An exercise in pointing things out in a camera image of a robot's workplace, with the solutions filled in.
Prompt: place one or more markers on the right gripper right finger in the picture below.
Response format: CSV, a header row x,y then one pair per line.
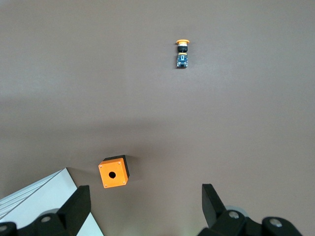
x,y
214,209

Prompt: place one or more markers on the white drawer cabinet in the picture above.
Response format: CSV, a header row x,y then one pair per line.
x,y
37,194

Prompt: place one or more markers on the orange box with hole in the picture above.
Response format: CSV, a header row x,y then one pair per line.
x,y
118,169

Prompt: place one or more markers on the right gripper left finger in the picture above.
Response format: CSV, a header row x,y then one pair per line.
x,y
71,216

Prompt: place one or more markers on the orange mushroom push button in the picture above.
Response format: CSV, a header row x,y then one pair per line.
x,y
182,60

